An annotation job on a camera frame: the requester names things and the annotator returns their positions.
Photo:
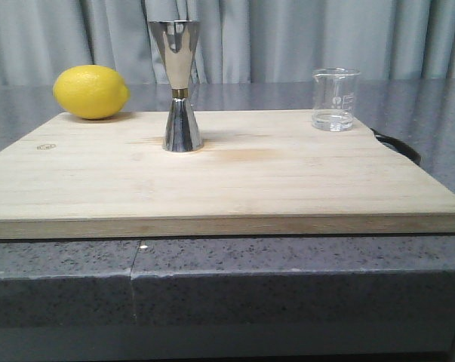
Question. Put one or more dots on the yellow lemon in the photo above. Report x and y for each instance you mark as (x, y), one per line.
(91, 91)

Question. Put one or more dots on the steel double jigger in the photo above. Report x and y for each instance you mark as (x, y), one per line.
(177, 41)

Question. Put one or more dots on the wooden cutting board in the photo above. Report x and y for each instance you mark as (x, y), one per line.
(258, 173)

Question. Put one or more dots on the small glass beaker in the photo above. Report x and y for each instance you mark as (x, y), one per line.
(334, 98)

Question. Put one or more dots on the grey curtain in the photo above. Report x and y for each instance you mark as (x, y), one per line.
(240, 41)

